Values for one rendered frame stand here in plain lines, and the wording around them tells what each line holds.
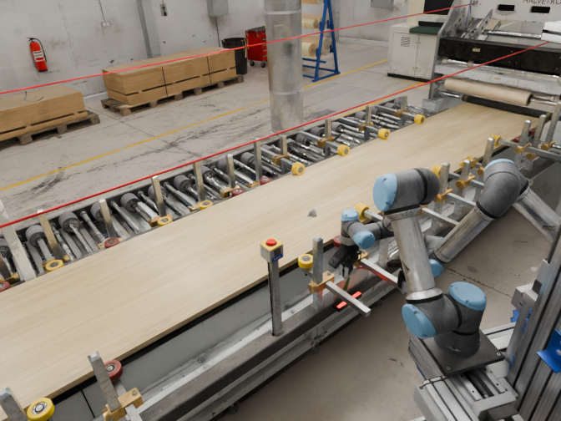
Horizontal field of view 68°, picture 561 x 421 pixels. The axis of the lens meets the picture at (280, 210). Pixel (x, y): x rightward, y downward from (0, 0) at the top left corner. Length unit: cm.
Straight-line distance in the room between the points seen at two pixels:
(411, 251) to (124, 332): 121
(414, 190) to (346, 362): 167
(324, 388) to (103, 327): 137
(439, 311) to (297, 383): 149
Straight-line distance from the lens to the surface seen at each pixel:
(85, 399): 199
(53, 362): 194
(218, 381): 192
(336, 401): 267
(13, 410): 158
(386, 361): 287
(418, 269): 139
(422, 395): 159
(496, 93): 438
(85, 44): 872
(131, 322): 196
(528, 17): 451
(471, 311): 147
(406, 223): 138
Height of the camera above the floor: 222
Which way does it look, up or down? 32 degrees down
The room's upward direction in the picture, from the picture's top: 3 degrees counter-clockwise
